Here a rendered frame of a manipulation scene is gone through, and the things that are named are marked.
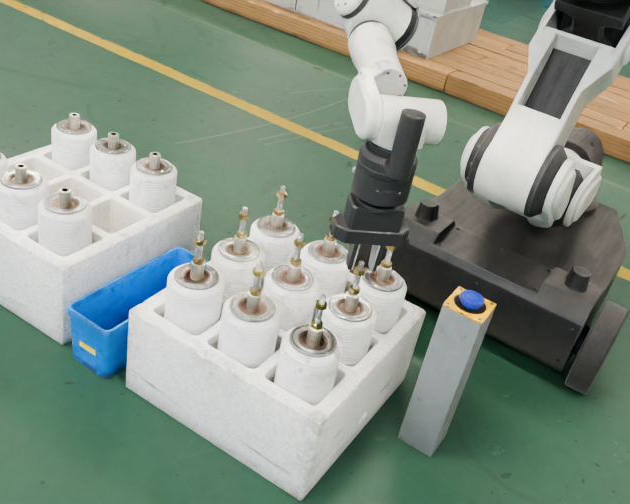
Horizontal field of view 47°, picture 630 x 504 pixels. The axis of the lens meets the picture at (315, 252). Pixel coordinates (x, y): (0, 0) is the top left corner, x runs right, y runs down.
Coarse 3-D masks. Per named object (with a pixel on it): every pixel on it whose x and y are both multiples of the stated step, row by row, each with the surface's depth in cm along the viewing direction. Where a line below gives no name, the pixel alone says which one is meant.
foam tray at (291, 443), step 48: (144, 336) 124; (192, 336) 120; (384, 336) 129; (144, 384) 129; (192, 384) 122; (240, 384) 115; (336, 384) 122; (384, 384) 134; (240, 432) 120; (288, 432) 113; (336, 432) 119; (288, 480) 118
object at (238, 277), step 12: (216, 252) 130; (216, 264) 129; (228, 264) 128; (240, 264) 128; (252, 264) 129; (228, 276) 129; (240, 276) 129; (252, 276) 130; (228, 288) 130; (240, 288) 130
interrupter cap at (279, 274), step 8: (288, 264) 130; (272, 272) 127; (280, 272) 127; (304, 272) 129; (280, 280) 125; (288, 280) 126; (304, 280) 127; (312, 280) 127; (288, 288) 124; (296, 288) 124; (304, 288) 125
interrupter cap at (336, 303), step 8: (336, 296) 124; (344, 296) 125; (328, 304) 122; (336, 304) 122; (360, 304) 124; (368, 304) 124; (336, 312) 121; (344, 312) 121; (352, 312) 122; (360, 312) 122; (368, 312) 122; (344, 320) 120; (352, 320) 119; (360, 320) 120
